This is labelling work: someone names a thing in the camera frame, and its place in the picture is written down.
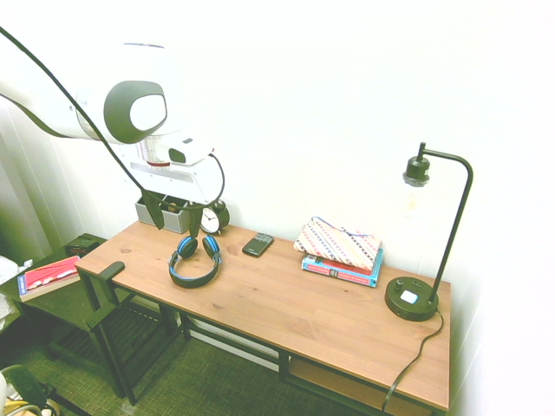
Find dark side table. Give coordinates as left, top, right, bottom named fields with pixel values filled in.
left=0, top=232, right=186, bottom=405

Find black twin-bell alarm clock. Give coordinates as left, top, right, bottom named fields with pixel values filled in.
left=199, top=200, right=232, bottom=237

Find red cover book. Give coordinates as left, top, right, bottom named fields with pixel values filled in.
left=16, top=255, right=83, bottom=303

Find dark grey rounded object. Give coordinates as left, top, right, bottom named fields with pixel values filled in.
left=0, top=363, right=58, bottom=416

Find striped fabric pouch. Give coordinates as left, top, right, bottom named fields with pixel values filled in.
left=292, top=216, right=382, bottom=272

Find black and blue headphones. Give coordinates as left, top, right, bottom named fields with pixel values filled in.
left=167, top=233, right=224, bottom=289

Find black mobile phone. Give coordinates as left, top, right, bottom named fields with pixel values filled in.
left=241, top=231, right=276, bottom=259

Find grey desk organizer box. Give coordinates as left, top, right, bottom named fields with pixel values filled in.
left=134, top=193, right=194, bottom=236

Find black desk lamp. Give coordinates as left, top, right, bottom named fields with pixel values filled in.
left=384, top=141, right=474, bottom=323

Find small dark box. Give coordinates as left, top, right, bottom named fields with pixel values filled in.
left=64, top=241, right=101, bottom=257

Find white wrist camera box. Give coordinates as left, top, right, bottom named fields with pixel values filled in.
left=166, top=135, right=217, bottom=167

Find long black robot cable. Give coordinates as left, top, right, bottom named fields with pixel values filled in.
left=0, top=25, right=148, bottom=194

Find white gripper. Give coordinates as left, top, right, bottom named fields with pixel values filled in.
left=128, top=154, right=225, bottom=240

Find wooden desk with black frame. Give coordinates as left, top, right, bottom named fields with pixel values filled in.
left=75, top=219, right=453, bottom=413

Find white crumpled plastic wrap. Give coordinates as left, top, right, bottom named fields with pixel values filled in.
left=0, top=254, right=35, bottom=335

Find black lamp power cable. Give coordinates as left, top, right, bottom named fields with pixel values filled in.
left=381, top=309, right=446, bottom=412

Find thin black camera cable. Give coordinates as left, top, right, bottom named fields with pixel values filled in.
left=160, top=153, right=227, bottom=212

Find blue and red book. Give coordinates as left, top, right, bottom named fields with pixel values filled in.
left=300, top=248, right=385, bottom=289

